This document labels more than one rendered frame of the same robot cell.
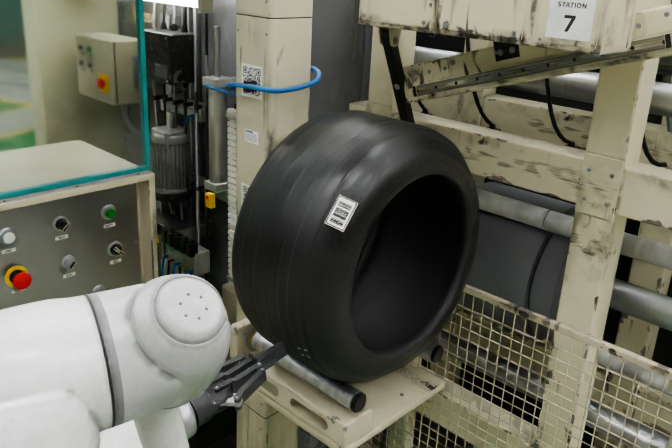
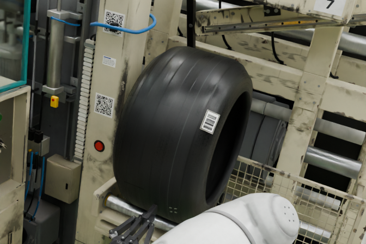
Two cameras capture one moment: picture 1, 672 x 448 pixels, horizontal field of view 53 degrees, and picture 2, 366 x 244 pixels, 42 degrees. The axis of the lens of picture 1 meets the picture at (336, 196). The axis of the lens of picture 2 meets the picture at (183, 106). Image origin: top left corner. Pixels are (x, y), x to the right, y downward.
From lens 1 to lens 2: 57 cm
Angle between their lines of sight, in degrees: 22
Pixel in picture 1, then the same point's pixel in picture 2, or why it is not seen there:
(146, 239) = (19, 134)
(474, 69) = (248, 19)
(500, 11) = not seen: outside the picture
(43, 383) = not seen: outside the picture
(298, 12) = not seen: outside the picture
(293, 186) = (171, 103)
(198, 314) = (292, 218)
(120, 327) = (254, 232)
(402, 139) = (232, 71)
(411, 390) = not seen: hidden behind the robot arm
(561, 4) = not seen: outside the picture
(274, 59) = (135, 10)
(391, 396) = not seen: hidden behind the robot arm
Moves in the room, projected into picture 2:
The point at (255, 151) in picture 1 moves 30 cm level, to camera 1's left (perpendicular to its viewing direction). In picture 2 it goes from (111, 72) to (17, 67)
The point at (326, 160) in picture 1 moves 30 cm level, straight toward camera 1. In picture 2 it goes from (191, 85) to (237, 132)
